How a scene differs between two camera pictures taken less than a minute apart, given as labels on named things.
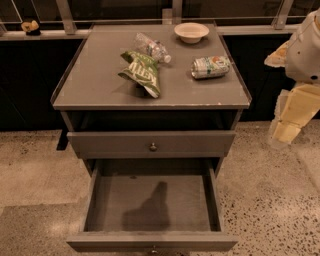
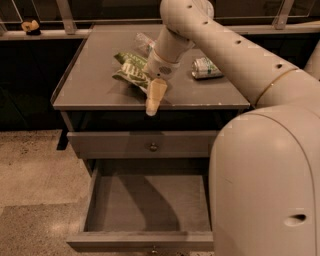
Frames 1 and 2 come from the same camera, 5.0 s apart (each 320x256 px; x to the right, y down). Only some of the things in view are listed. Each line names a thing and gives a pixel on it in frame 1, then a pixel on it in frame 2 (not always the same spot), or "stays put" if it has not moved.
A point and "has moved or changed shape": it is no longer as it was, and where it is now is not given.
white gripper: [304, 55] -> [159, 69]
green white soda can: [209, 66] stays put
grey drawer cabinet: [151, 98] stays put
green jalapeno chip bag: [142, 70] has moved or changed shape
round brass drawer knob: [153, 148] stays put
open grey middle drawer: [155, 205] stays put
